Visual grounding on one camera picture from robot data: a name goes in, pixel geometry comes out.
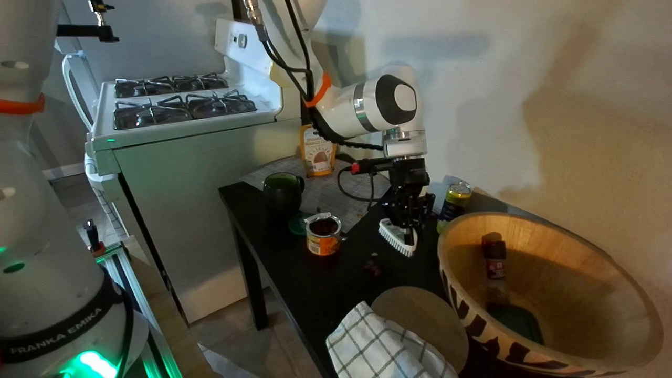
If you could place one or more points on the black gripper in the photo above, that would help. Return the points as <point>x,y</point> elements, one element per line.
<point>408,180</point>

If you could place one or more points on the white green scrub brush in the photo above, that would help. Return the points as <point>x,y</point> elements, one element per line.
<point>397,237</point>

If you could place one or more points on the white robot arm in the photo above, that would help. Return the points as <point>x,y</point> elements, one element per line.
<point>62,313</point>

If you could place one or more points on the yellow green bottle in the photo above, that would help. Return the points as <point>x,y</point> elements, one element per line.
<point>455,203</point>

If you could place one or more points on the small white orange cup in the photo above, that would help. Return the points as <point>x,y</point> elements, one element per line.
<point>323,233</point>

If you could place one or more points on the spice bottle in bowl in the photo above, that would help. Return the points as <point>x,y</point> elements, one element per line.
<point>495,253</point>

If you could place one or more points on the round cork coaster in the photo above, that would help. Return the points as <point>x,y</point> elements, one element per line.
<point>427,316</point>

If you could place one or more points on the yellow food pouch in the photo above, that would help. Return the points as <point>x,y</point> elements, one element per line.
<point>317,154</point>

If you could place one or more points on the dark green mug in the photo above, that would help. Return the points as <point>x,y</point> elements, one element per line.
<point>282,195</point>

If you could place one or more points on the black side table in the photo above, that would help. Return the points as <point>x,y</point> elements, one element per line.
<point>317,293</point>

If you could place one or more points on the white checked dish towel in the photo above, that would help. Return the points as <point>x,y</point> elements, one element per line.
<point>366,345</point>

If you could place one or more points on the wooden zebra pattern bowl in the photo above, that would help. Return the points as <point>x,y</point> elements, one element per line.
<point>595,319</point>

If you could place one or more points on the white gas stove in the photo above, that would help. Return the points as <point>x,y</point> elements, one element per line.
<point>163,142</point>

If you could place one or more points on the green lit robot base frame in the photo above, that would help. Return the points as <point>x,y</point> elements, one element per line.
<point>163,345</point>

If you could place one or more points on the black camera tripod arm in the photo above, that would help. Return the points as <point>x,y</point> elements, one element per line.
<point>100,28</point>

